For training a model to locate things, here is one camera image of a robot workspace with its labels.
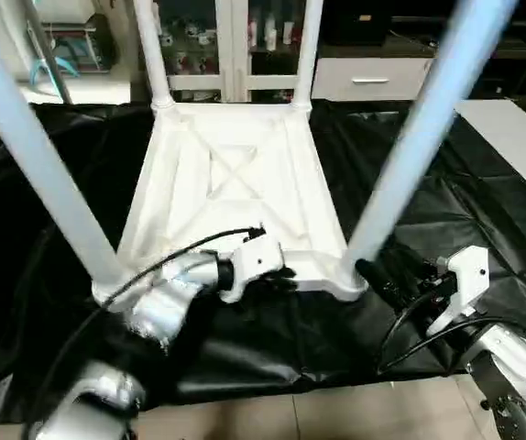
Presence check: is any white drawer unit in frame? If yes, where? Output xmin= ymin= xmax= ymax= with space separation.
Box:
xmin=311 ymin=57 xmax=433 ymax=102

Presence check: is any white glass door cabinet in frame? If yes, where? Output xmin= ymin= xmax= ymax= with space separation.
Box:
xmin=144 ymin=0 xmax=323 ymax=102

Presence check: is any colourful background box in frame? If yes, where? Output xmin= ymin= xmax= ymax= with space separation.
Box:
xmin=29 ymin=18 xmax=117 ymax=88

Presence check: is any black equipment box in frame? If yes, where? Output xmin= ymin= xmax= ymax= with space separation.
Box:
xmin=323 ymin=0 xmax=394 ymax=49

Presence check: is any white flat sheet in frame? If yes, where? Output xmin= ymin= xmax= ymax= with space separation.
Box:
xmin=454 ymin=99 xmax=526 ymax=212

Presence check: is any white plastic table top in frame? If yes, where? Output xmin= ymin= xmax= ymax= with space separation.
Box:
xmin=93 ymin=101 xmax=369 ymax=303

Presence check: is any black work surface mat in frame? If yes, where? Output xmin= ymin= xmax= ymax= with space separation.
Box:
xmin=0 ymin=96 xmax=526 ymax=424

